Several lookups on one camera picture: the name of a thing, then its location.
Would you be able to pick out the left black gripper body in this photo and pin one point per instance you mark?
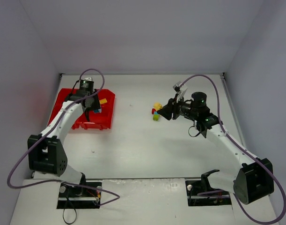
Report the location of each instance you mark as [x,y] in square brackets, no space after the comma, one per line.
[91,108]

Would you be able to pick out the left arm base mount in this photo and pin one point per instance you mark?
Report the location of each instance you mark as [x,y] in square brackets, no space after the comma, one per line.
[71,197]

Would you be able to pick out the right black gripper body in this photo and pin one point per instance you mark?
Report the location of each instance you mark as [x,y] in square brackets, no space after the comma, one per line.
[174,110]

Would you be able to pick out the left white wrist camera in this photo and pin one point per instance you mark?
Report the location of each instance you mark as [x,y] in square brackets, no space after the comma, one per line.
[88,79]

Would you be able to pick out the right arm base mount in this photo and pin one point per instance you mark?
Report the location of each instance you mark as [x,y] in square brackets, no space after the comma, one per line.
[200,193]

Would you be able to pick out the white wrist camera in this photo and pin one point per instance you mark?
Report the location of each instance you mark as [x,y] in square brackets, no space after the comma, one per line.
[180,90]
[88,79]

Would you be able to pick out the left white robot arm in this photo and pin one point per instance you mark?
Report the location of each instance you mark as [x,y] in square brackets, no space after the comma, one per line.
[48,155]

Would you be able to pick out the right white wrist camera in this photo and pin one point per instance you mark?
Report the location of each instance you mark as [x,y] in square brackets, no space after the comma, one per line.
[180,90]

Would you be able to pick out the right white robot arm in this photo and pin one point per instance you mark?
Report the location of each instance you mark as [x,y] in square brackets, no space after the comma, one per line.
[246,176]

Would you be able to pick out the yellow long lego plate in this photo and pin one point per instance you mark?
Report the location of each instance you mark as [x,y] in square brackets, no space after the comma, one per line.
[103,101]

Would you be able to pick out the yellow square lego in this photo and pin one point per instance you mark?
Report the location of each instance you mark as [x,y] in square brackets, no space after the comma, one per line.
[157,106]

